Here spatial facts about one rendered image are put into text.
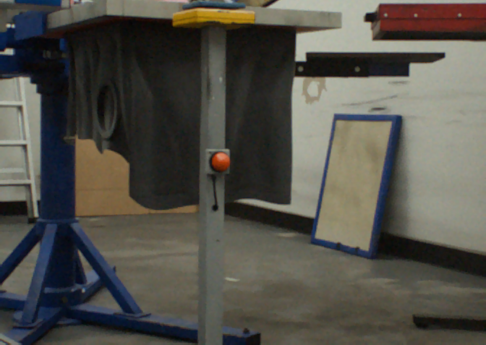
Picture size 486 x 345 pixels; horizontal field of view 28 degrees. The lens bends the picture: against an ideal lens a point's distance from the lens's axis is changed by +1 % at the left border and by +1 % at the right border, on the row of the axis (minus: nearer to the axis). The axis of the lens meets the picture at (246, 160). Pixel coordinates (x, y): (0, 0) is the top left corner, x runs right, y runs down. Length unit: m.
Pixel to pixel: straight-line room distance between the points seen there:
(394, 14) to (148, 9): 1.28
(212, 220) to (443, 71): 2.98
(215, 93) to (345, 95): 3.62
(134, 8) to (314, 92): 3.81
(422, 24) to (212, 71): 1.39
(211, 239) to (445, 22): 1.51
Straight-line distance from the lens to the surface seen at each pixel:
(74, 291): 3.58
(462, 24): 3.29
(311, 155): 5.92
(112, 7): 2.13
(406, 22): 3.27
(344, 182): 5.39
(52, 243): 3.48
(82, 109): 2.58
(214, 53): 2.00
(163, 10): 2.17
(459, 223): 4.77
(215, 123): 2.00
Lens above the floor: 0.76
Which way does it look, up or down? 3 degrees down
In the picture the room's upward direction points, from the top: 1 degrees clockwise
